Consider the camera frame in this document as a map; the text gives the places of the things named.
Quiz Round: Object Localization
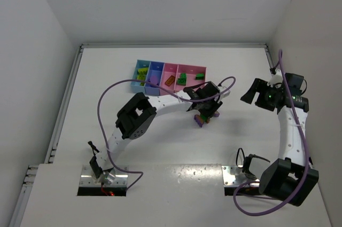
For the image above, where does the dark green square lego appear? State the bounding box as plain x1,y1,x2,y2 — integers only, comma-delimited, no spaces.
177,73,187,86

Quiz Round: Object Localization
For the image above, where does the lego stack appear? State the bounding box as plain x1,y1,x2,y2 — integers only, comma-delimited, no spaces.
193,111,220,128

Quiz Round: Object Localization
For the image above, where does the purple rounded lego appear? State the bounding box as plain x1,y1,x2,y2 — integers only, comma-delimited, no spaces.
149,75,159,85

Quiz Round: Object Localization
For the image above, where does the orange brown lego plate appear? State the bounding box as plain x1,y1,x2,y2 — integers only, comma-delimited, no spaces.
165,75,175,87

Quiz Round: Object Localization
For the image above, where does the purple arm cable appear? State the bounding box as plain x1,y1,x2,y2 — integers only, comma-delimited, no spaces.
234,49,313,216
96,76,236,193

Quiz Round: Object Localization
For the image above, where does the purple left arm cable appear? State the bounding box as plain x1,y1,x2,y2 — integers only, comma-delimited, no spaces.
96,76,236,193

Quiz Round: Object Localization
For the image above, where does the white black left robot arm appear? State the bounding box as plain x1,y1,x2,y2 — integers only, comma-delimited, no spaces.
90,81,230,182

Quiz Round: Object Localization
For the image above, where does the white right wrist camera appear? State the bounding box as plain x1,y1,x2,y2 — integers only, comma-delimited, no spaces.
268,68,283,86

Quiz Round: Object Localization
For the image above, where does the lime green square lego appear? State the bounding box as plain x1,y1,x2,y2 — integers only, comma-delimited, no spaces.
137,67,149,75

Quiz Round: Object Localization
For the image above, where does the lime green sloped lego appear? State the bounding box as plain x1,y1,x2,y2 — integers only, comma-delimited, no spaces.
137,74,146,81

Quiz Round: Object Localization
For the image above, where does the light blue bin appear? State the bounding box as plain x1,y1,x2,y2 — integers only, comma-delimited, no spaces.
130,60,151,93

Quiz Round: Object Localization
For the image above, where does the small pink bin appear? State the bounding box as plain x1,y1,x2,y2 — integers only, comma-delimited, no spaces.
160,63,178,92

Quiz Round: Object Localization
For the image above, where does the aluminium frame rail left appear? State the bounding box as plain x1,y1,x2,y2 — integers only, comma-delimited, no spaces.
9,46,84,226

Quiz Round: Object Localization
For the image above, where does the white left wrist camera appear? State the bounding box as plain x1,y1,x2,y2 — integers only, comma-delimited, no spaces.
218,86,231,100

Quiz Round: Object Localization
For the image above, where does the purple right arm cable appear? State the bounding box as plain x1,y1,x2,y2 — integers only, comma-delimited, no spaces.
234,49,313,216

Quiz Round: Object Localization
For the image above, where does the large pink bin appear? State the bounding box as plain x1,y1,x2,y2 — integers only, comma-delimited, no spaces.
174,64,206,92

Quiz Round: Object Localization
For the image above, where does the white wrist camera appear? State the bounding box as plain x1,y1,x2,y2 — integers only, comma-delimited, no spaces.
268,68,283,86
218,86,231,100

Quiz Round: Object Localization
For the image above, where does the aluminium frame rail right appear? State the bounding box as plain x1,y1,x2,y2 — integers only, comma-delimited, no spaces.
263,43,305,163

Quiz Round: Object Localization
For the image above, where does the metal base plate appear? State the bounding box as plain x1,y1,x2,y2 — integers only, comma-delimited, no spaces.
79,166,128,188
222,165,259,188

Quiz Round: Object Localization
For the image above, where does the aluminium frame rail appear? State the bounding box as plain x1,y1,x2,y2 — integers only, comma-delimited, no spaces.
263,43,305,163
9,46,84,226

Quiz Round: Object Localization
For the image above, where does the dark green sloped lego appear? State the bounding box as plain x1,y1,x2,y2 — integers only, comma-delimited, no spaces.
195,73,205,80

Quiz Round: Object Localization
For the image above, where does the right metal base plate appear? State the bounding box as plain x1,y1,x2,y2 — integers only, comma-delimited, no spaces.
222,165,259,188

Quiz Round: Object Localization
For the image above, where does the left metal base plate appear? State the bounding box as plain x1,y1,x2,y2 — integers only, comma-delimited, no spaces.
79,166,128,188

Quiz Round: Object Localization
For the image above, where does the dark blue bin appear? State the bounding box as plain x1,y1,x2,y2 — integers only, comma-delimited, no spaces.
145,61,164,96

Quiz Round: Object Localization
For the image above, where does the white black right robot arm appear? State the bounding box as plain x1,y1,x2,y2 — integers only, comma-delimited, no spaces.
241,73,319,206

